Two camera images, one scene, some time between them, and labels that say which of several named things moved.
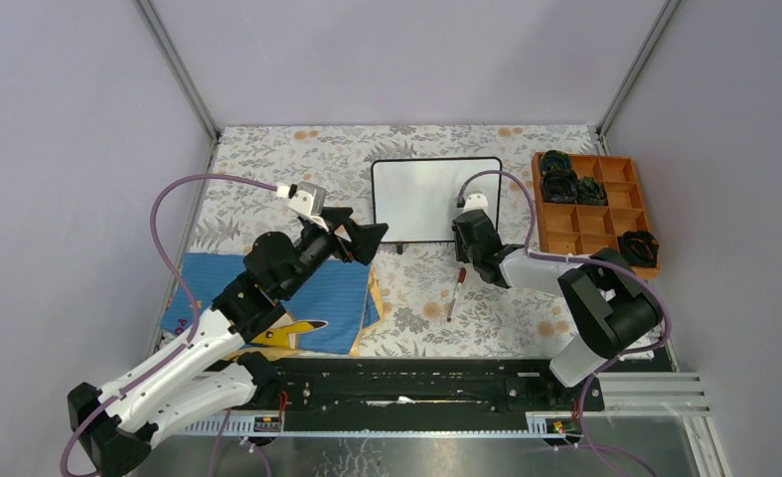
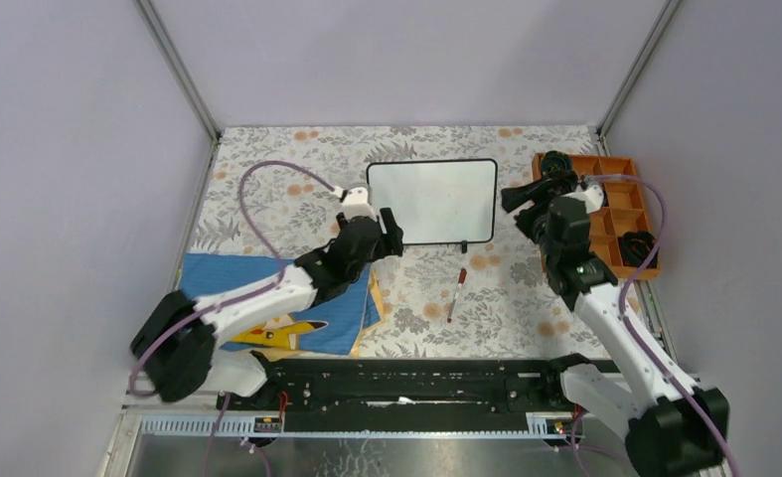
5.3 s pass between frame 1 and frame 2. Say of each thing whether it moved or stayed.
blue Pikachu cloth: stayed
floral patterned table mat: stayed
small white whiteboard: stayed
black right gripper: moved
